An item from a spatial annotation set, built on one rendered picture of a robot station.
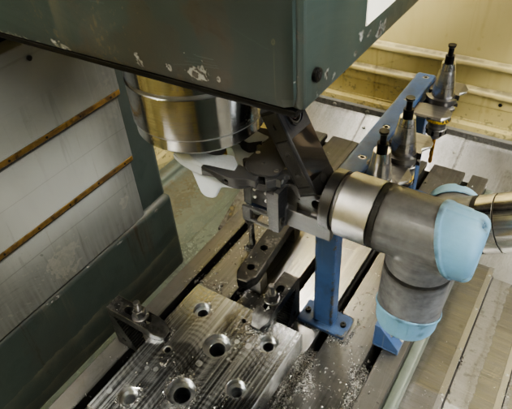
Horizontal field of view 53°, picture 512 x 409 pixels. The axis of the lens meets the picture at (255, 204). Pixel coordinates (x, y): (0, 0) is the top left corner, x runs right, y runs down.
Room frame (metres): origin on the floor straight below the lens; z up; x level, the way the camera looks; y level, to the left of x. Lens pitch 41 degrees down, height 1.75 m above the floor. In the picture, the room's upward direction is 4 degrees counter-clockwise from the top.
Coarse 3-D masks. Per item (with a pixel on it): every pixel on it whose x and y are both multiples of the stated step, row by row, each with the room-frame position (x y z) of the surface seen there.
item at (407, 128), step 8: (400, 120) 0.72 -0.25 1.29; (408, 120) 0.72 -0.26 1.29; (400, 128) 0.72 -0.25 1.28; (408, 128) 0.71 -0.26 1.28; (400, 136) 0.72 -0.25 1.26; (408, 136) 0.71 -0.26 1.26; (392, 144) 0.73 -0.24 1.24; (400, 144) 0.71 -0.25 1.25; (408, 144) 0.71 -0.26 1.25; (392, 152) 0.72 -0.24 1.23; (400, 152) 0.71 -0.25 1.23; (408, 152) 0.71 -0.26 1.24
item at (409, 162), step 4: (416, 144) 0.74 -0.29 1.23; (416, 148) 0.73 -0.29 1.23; (420, 148) 0.73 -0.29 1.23; (416, 152) 0.72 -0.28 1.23; (420, 152) 0.72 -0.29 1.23; (392, 156) 0.71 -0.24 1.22; (412, 156) 0.71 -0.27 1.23; (416, 156) 0.72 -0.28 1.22; (420, 156) 0.71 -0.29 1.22; (392, 160) 0.71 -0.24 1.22; (396, 160) 0.70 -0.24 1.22; (400, 160) 0.70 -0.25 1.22; (404, 160) 0.70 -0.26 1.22; (408, 160) 0.70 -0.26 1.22; (412, 160) 0.70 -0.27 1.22; (416, 160) 0.72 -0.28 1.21; (396, 164) 0.70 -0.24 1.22; (400, 164) 0.70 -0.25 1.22; (404, 164) 0.70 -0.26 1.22; (408, 164) 0.70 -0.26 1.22; (412, 164) 0.70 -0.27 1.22; (416, 164) 0.72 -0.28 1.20; (412, 168) 0.70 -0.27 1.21
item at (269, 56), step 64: (0, 0) 0.52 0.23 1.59; (64, 0) 0.46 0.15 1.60; (128, 0) 0.42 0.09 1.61; (192, 0) 0.38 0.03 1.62; (256, 0) 0.35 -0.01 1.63; (320, 0) 0.35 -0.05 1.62; (128, 64) 0.43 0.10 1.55; (192, 64) 0.39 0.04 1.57; (256, 64) 0.35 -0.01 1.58; (320, 64) 0.35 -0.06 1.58
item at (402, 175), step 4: (392, 164) 0.70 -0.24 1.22; (392, 168) 0.69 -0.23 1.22; (396, 168) 0.69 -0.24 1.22; (400, 168) 0.69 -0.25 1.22; (404, 168) 0.69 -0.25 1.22; (408, 168) 0.69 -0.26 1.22; (364, 172) 0.69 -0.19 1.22; (392, 172) 0.68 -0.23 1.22; (396, 172) 0.68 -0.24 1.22; (400, 172) 0.68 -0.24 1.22; (404, 172) 0.68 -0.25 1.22; (408, 172) 0.68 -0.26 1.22; (392, 176) 0.67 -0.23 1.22; (396, 176) 0.67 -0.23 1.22; (400, 176) 0.67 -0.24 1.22; (404, 176) 0.67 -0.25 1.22; (408, 176) 0.67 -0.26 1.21; (396, 180) 0.66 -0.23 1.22; (400, 180) 0.66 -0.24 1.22; (404, 180) 0.66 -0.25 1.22; (408, 180) 0.66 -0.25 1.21; (400, 184) 0.65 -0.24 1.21
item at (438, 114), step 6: (420, 102) 0.90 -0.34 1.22; (420, 108) 0.87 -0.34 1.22; (426, 108) 0.87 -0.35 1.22; (432, 108) 0.87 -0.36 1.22; (438, 108) 0.87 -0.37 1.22; (444, 108) 0.87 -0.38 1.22; (420, 114) 0.85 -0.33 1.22; (426, 114) 0.85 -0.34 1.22; (432, 114) 0.85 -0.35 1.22; (438, 114) 0.85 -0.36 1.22; (444, 114) 0.84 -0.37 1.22; (450, 114) 0.85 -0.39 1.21; (432, 120) 0.84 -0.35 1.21; (438, 120) 0.83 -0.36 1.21; (444, 120) 0.83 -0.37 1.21
